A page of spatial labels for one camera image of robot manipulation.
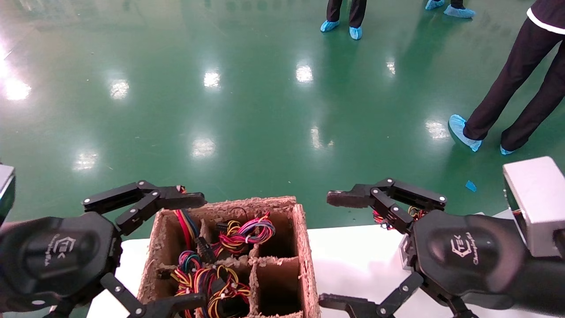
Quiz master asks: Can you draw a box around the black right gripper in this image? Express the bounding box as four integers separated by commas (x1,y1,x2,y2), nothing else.
319,178,531,318

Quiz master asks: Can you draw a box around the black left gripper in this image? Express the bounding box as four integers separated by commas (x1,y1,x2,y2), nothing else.
0,180,208,318

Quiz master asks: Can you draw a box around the silver power supply with cables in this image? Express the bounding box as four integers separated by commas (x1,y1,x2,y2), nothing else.
196,207,277,265
373,206,428,271

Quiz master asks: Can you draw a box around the brown cardboard divider box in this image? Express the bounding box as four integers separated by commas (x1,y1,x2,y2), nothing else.
137,196,321,318

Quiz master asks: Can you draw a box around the person with white-trimmed dark top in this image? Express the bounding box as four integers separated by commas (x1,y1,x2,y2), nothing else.
463,0,565,151

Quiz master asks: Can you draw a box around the red blue cable bundle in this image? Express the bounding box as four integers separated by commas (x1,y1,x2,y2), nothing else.
173,185,202,250

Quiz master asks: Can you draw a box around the multicolour power supply cable bundle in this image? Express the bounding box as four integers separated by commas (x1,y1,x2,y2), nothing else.
170,251,252,318

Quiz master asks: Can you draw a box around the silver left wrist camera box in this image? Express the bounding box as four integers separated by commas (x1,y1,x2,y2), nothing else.
0,164,16,226

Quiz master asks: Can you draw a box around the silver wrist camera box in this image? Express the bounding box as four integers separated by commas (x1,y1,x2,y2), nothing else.
503,156,565,259
0,164,16,226

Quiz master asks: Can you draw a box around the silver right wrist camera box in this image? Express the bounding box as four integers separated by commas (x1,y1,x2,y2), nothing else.
503,156,565,259

